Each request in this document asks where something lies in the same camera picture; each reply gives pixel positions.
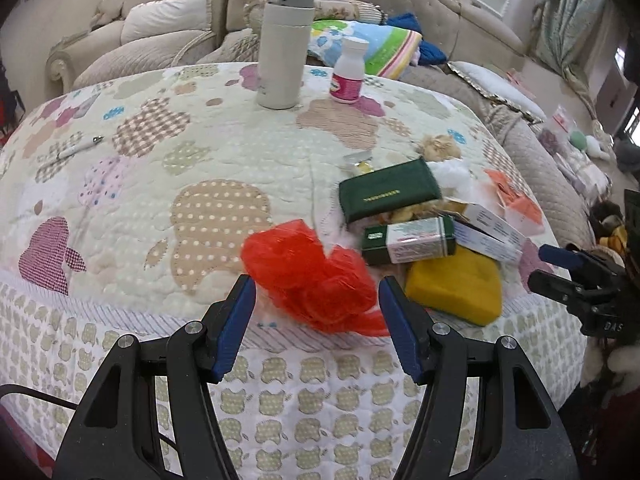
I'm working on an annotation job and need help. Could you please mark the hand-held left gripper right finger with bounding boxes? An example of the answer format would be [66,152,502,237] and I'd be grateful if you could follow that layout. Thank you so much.
[378,275,581,480]

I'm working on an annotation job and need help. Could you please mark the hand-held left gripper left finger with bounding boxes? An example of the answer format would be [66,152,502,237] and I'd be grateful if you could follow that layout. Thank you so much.
[52,274,257,480]

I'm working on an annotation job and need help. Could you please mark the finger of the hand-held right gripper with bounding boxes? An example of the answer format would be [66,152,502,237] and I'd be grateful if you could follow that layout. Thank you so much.
[528,269,597,312]
[538,243,621,281]

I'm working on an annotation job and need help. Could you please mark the yellow cloth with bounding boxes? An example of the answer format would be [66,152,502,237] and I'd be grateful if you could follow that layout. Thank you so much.
[404,244,503,327]

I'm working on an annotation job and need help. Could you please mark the red plastic bag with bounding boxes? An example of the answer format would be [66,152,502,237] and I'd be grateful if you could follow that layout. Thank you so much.
[241,219,390,337]

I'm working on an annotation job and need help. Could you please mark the white sponge block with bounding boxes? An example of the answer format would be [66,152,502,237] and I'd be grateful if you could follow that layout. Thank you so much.
[429,158,473,196]

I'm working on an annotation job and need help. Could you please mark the person's right forearm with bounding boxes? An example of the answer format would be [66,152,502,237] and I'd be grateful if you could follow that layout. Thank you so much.
[581,337,640,411]

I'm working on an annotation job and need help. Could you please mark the orange plastic packet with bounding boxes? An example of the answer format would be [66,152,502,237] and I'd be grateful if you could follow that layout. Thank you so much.
[484,169,543,233]

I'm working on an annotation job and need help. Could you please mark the white and blue carton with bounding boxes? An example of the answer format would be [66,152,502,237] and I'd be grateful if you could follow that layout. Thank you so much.
[452,202,526,263]

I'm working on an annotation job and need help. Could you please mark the green and white carton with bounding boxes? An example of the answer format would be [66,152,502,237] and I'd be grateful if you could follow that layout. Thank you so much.
[361,215,457,266]

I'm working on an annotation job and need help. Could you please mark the printed patchwork quilt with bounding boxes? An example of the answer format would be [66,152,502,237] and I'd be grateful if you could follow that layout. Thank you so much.
[0,62,596,480]

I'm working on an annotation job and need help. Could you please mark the beige crumpled wrapper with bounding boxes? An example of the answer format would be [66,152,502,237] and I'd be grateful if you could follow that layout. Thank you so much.
[377,199,468,225]

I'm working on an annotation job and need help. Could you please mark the white plush toy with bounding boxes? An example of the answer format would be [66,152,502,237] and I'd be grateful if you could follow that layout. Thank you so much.
[584,135,615,162]

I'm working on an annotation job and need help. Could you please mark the dark green pouch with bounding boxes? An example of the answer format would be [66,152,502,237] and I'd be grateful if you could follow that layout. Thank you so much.
[338,158,442,225]

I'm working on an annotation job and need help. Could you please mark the crumpled beige paper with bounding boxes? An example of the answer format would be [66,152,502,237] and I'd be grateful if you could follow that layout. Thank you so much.
[417,134,463,161]

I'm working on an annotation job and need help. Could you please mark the small yellow packet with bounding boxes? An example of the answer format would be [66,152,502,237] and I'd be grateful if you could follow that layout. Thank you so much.
[345,155,376,178]

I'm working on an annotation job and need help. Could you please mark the white cushion with gold trim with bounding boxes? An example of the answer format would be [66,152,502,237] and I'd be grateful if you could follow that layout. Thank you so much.
[450,61,546,123]

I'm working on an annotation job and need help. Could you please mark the pale patterned curtain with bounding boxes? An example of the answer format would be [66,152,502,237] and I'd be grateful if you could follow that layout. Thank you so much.
[532,0,608,111]

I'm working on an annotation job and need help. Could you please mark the white pen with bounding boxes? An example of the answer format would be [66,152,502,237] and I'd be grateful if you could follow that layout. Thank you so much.
[56,136,105,160]

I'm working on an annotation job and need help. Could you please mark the blue cloth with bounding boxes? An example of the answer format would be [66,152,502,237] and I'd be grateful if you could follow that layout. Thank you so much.
[387,12,453,67]

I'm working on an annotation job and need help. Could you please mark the white pill bottle pink label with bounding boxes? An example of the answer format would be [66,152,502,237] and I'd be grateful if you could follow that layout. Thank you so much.
[329,36,370,106]

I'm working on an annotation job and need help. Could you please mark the colourful striped pillow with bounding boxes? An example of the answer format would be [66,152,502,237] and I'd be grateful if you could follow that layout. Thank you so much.
[306,20,423,81]

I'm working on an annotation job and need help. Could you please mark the white thermos flask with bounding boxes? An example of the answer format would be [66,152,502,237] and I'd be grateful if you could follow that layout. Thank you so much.
[256,0,316,110]

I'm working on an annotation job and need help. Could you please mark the white ruffled cushion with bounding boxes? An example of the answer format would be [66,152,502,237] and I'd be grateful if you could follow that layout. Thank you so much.
[121,0,213,45]

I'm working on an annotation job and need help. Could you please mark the floral roll pillow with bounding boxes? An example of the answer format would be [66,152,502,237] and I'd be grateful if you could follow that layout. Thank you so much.
[245,0,386,26]

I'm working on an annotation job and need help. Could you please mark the beige plush toy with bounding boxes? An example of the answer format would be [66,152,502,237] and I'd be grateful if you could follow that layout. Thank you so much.
[90,0,126,28]

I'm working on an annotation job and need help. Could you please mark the black cable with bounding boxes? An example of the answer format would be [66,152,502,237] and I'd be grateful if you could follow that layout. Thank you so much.
[0,384,181,456]

